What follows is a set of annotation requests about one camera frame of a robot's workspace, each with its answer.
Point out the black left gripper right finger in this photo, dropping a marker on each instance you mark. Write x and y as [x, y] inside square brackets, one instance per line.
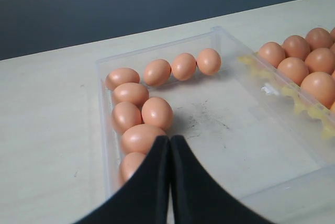
[197, 197]

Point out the yellow plastic egg tray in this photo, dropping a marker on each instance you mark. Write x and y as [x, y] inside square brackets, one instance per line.
[302, 101]

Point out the clear plastic bin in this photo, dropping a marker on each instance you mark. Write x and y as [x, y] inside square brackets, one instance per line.
[243, 132]

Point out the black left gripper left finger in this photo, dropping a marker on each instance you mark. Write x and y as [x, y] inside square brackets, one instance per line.
[144, 198]

